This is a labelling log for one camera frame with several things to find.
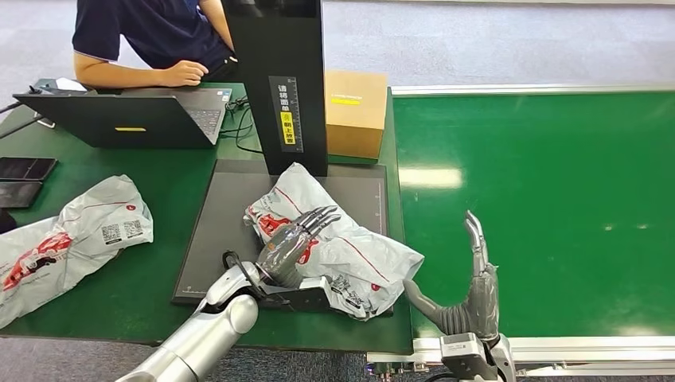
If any grey mailer package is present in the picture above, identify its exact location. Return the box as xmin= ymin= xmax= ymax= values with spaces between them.
xmin=243 ymin=162 xmax=426 ymax=322
xmin=0 ymin=174 xmax=155 ymax=330

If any white paper sheet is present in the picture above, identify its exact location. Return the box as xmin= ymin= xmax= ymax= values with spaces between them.
xmin=53 ymin=77 xmax=89 ymax=95

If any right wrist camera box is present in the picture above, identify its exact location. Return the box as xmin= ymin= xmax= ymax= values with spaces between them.
xmin=440 ymin=332 xmax=500 ymax=382

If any person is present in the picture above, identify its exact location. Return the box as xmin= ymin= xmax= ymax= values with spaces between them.
xmin=72 ymin=0 xmax=240 ymax=91

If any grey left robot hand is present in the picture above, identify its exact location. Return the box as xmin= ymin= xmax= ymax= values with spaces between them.
xmin=256 ymin=205 xmax=343 ymax=290

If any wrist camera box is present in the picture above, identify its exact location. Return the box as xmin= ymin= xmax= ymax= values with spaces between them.
xmin=258 ymin=276 xmax=334 ymax=313
xmin=440 ymin=332 xmax=500 ymax=382

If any black smartphone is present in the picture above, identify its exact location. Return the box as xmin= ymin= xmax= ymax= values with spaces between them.
xmin=0 ymin=157 xmax=58 ymax=182
xmin=0 ymin=180 xmax=45 ymax=210

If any brown cardboard box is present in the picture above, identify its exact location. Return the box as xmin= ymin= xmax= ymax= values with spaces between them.
xmin=323 ymin=70 xmax=388 ymax=161

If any black laptop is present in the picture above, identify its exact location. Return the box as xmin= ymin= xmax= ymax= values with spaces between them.
xmin=13 ymin=88 xmax=233 ymax=150

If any black cable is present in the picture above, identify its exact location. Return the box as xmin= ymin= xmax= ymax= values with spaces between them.
xmin=218 ymin=97 xmax=250 ymax=140
xmin=233 ymin=107 xmax=263 ymax=156

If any person's right hand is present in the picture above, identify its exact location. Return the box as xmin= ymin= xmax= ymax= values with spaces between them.
xmin=160 ymin=59 xmax=210 ymax=88

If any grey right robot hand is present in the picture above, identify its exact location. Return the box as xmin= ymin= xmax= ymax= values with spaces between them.
xmin=403 ymin=209 xmax=501 ymax=343

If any black scanner column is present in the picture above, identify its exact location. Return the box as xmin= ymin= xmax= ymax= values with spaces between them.
xmin=221 ymin=0 xmax=329 ymax=177

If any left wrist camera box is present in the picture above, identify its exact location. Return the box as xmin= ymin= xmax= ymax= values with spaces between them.
xmin=258 ymin=276 xmax=334 ymax=313

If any grey mailer package, flat flap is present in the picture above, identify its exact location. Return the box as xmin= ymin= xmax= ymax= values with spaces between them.
xmin=0 ymin=174 xmax=155 ymax=330

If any green conveyor belt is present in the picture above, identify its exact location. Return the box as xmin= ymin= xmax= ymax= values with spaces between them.
xmin=391 ymin=92 xmax=675 ymax=338

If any aluminium conveyor frame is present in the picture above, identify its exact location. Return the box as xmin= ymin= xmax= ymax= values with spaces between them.
xmin=365 ymin=82 xmax=675 ymax=382

